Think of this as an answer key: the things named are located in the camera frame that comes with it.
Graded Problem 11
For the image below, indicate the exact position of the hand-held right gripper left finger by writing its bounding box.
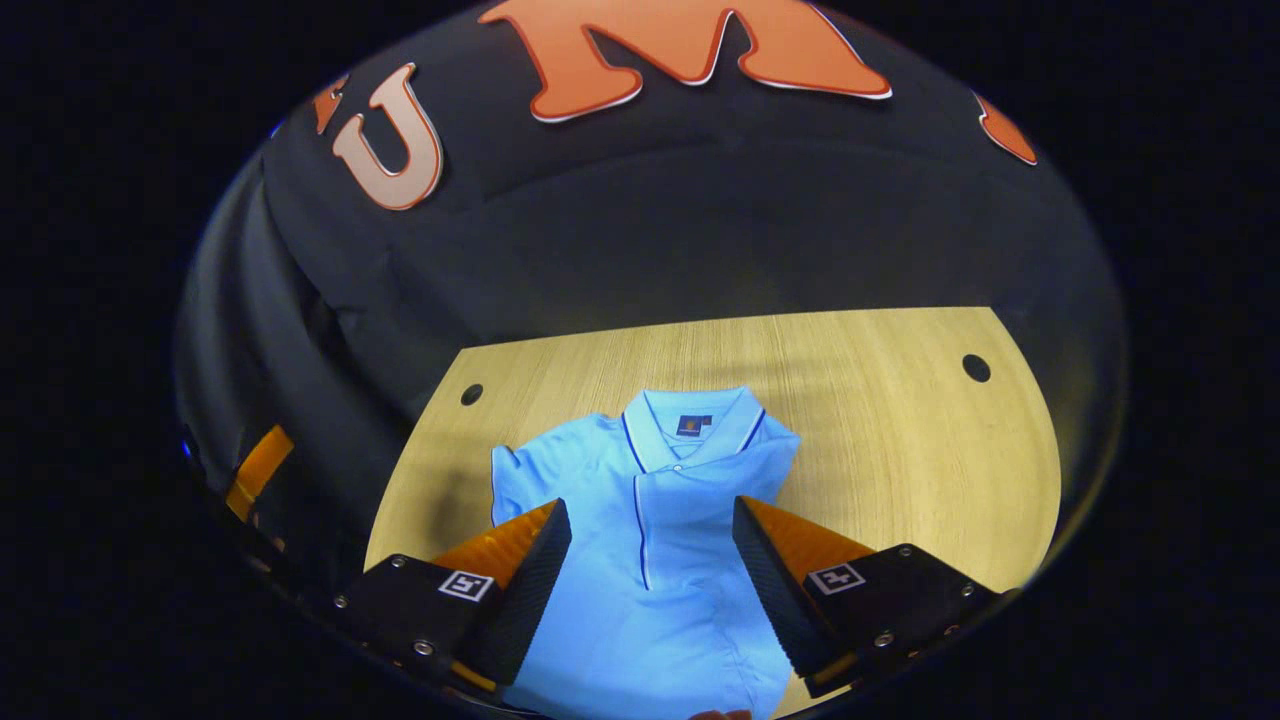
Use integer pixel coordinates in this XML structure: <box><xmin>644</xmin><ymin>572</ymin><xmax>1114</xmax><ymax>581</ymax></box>
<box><xmin>335</xmin><ymin>498</ymin><xmax>573</xmax><ymax>696</ymax></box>

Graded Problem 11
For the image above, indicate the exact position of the black backdrop cloth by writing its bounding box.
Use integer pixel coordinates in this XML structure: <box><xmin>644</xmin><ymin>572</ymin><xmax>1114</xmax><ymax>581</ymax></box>
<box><xmin>172</xmin><ymin>0</ymin><xmax>1131</xmax><ymax>601</ymax></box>

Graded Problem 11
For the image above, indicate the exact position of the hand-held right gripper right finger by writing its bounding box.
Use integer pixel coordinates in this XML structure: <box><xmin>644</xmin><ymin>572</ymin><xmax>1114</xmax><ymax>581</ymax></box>
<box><xmin>732</xmin><ymin>495</ymin><xmax>1006</xmax><ymax>699</ymax></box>

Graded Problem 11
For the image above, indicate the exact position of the light blue T-shirt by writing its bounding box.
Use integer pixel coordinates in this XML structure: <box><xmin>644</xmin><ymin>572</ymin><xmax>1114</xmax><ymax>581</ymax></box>
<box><xmin>490</xmin><ymin>385</ymin><xmax>801</xmax><ymax>720</ymax></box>

